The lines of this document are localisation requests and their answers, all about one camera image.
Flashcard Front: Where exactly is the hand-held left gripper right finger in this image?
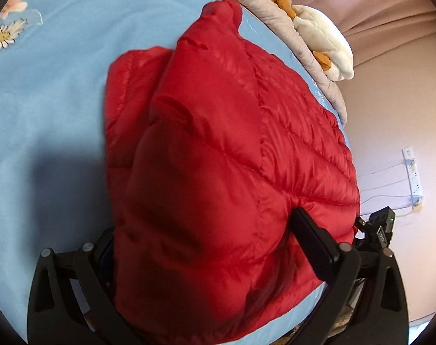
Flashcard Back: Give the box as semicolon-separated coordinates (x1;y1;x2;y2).
292;207;409;345

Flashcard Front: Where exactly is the red down jacket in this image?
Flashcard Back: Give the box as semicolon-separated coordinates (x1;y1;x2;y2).
104;0;361;342

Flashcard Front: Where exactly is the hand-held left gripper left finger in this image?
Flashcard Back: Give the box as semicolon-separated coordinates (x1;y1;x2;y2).
27;227;139;345

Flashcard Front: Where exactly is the thin white cable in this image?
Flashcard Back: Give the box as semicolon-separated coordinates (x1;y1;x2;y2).
356;163;408;178
359;179;410;193

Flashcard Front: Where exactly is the white power strip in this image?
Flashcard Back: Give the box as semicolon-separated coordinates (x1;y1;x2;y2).
402;147;423;209

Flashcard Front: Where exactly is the blue floral bed sheet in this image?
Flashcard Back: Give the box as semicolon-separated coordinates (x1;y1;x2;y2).
0;0;351;345

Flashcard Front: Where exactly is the pink curtain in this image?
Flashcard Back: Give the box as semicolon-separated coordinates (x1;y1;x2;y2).
293;0;436;67

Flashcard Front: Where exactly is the white duck plush toy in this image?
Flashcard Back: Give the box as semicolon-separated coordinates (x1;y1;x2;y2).
244;0;355;81

